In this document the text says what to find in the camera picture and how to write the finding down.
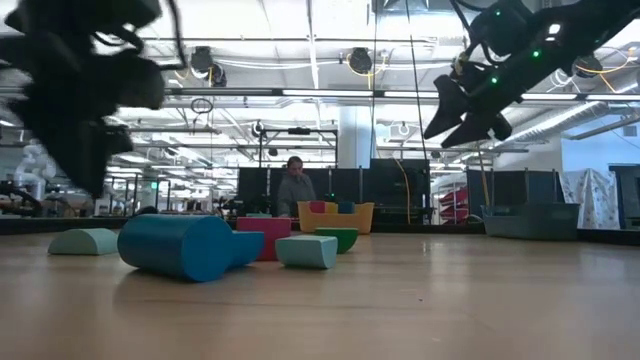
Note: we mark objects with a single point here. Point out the teal plastic bin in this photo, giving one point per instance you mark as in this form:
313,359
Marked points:
530,221

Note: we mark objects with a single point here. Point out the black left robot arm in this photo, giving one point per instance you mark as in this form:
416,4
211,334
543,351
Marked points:
75,12

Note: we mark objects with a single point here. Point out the person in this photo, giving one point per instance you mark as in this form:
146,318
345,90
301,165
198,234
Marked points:
295,190

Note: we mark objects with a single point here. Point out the yellow plastic bin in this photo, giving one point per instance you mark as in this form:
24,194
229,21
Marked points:
336,223

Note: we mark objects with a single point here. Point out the black partition panel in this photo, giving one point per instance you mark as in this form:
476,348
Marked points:
255,190
390,190

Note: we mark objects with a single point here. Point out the green half-round block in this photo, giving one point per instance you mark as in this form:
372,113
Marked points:
346,240

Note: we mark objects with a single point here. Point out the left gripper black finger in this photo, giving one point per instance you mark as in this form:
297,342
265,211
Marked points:
119,137
75,150

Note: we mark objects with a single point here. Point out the red half-round block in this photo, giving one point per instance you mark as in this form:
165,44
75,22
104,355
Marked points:
267,237

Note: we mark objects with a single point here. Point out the white robot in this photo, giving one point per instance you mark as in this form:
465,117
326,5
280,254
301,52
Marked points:
27,170

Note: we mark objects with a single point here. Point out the light blue square block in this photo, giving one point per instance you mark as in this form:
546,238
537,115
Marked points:
306,252

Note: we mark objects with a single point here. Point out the patterned white cloth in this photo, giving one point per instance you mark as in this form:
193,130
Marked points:
590,197

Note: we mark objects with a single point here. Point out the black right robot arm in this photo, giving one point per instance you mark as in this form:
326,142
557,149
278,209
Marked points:
590,15

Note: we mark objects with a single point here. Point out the red cube block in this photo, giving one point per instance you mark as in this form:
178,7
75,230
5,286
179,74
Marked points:
317,206

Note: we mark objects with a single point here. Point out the yellow cube block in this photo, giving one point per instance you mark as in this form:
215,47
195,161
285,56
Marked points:
331,207

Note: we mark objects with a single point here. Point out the red shelving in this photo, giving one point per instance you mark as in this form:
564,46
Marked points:
455,205

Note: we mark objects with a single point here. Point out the black perforated equipment case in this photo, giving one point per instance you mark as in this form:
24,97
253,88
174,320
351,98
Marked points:
510,187

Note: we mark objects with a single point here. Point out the overhead bar with light strips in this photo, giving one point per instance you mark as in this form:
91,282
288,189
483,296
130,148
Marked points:
225,92

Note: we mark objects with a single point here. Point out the black aluminium table frame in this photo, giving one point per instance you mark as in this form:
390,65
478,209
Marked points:
30,225

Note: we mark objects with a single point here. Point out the blue cylinder block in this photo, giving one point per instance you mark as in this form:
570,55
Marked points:
175,247

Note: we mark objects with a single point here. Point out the dark cabinet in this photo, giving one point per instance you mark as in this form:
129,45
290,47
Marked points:
627,195

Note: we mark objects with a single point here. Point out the light blue half-round block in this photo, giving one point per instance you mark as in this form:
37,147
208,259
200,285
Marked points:
82,242

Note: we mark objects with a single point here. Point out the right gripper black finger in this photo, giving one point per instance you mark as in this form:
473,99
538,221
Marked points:
480,129
445,102

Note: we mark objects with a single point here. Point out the black metal frame rig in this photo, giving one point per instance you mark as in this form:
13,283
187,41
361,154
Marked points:
299,131

